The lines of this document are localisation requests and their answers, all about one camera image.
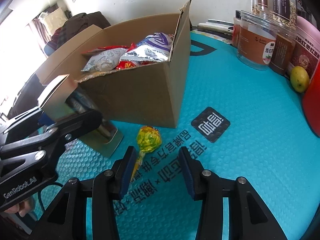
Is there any dark brown filled jar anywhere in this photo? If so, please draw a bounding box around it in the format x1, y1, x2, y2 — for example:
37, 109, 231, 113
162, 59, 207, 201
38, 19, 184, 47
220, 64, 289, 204
269, 34, 297, 77

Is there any wide jar of red-brown powder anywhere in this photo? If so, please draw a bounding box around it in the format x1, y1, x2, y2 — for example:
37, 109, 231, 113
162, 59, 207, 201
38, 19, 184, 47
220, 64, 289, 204
236, 10, 279, 71

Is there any brown curtain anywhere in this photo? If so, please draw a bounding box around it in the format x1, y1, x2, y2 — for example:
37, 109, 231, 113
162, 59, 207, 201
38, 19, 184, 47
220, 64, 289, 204
30, 17, 50, 45

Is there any red bottle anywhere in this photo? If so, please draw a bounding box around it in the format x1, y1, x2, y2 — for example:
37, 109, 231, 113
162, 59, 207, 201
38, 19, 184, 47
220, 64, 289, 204
301, 67, 320, 138

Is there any green lollipop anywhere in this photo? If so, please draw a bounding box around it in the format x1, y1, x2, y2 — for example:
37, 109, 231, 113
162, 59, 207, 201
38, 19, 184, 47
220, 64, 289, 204
130, 126, 163, 180

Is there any red white-label snack packet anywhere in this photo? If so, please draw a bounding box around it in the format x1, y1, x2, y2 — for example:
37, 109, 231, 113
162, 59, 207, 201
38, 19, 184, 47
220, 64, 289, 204
87, 44, 137, 55

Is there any pink bottle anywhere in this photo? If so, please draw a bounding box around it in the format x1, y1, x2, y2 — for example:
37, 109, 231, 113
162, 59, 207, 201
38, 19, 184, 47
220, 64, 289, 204
286, 15, 320, 80

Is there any yellow-green fruit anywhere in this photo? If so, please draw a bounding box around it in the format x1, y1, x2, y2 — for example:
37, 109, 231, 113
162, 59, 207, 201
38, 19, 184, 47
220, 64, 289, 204
290, 66, 310, 92

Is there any purple white snack packet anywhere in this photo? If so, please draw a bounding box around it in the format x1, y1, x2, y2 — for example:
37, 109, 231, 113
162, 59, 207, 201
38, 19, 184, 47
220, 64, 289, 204
120, 32, 177, 63

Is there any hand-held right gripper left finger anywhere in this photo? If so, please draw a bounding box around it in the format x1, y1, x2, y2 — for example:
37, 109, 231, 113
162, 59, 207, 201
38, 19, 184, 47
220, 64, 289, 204
30, 145, 137, 240

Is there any tall bean jar dark label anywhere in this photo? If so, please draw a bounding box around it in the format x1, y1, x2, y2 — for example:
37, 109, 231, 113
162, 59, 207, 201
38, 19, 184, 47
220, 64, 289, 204
271, 0, 298, 29

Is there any person's left hand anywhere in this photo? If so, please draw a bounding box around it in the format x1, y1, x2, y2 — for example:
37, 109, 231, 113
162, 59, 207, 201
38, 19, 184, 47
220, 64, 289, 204
5, 199, 35, 218

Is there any silver snack packet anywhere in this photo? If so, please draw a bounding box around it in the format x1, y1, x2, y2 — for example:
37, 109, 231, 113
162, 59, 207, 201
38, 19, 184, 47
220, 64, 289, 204
80, 47, 128, 72

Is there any cream hanging blanket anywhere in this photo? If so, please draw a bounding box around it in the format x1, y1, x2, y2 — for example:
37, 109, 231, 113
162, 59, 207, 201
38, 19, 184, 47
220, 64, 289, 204
46, 7, 67, 30

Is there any small gold carton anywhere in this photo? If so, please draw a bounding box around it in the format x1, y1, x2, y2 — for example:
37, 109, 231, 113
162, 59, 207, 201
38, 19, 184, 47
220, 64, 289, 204
36, 74, 124, 158

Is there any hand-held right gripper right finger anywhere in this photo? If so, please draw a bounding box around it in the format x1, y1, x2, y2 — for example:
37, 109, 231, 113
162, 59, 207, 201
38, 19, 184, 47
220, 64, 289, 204
178, 146, 288, 240

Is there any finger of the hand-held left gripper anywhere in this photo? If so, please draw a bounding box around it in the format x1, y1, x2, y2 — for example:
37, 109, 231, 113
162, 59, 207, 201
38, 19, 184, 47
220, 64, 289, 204
0, 110, 103, 167
0, 106, 55, 144

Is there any cardboard box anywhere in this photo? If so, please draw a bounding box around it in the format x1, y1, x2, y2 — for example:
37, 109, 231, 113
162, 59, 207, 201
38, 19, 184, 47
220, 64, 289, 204
35, 0, 192, 129

